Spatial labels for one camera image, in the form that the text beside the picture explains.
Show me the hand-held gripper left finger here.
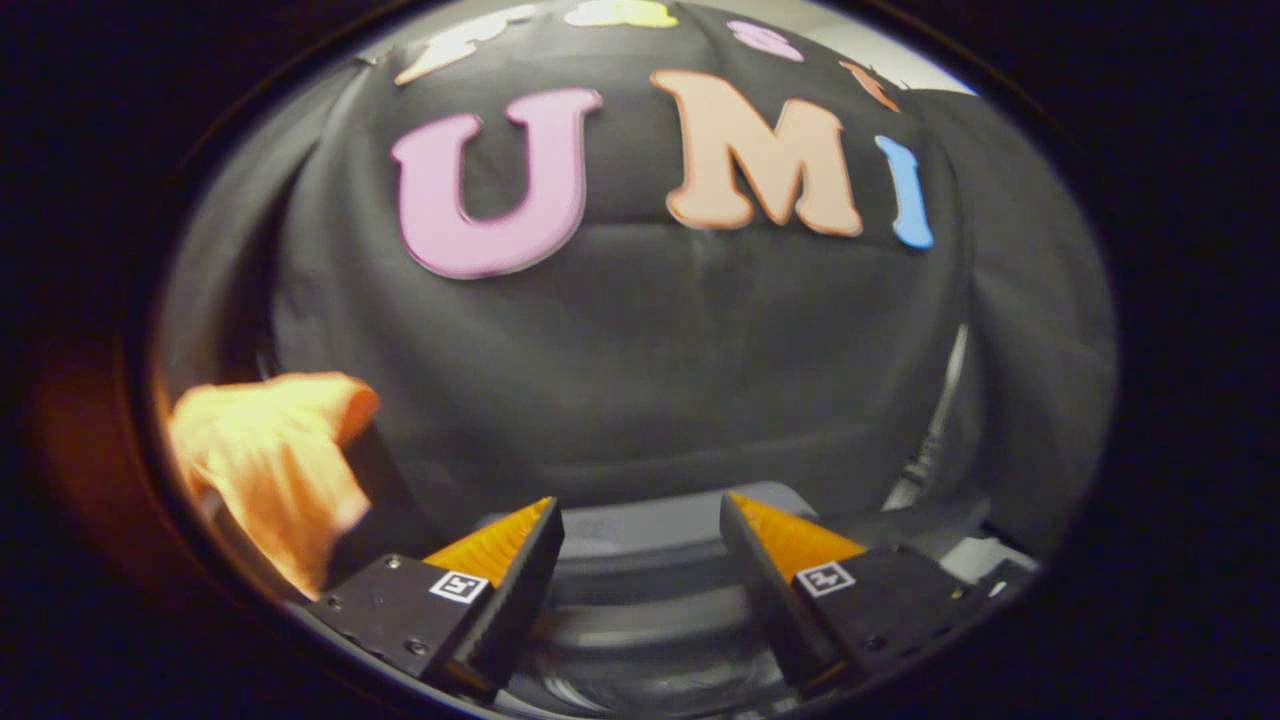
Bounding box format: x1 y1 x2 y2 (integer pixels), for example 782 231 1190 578
305 497 566 698

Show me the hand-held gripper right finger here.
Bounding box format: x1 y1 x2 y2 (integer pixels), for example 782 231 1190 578
720 492 991 699

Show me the grey washing machine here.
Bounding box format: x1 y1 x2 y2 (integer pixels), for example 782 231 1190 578
475 482 1001 716

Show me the thin black stand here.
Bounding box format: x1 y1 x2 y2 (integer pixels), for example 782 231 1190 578
895 322 969 506

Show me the black backdrop cloth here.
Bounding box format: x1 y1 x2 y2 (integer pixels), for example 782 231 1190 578
150 0 1121 601

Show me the orange polo shirt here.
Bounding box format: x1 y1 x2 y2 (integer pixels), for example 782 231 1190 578
165 372 381 601

